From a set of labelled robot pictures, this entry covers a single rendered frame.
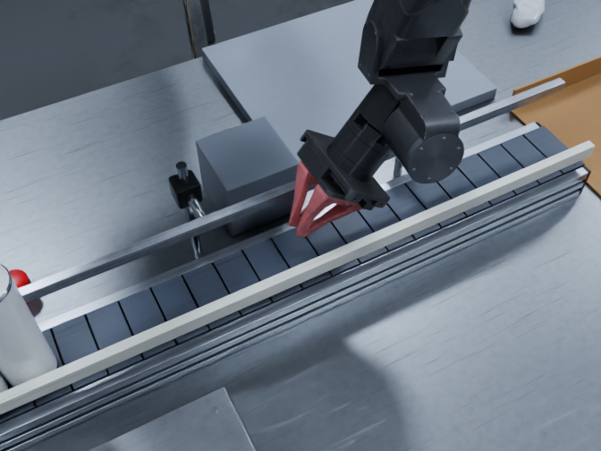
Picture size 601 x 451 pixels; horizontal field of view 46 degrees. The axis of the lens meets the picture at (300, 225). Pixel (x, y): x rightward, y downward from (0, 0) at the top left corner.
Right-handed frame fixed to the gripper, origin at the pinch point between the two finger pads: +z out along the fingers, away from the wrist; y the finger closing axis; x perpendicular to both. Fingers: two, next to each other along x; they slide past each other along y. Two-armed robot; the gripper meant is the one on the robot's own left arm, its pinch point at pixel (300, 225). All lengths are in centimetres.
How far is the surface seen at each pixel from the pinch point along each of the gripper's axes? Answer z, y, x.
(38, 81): 81, -163, 51
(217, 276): 10.7, -2.1, -3.9
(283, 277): 4.4, 4.0, -1.8
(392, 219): -3.4, 0.5, 13.4
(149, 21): 53, -177, 87
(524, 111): -19.7, -10.5, 40.9
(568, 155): -20.9, 4.6, 29.4
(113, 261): 11.1, -3.5, -17.0
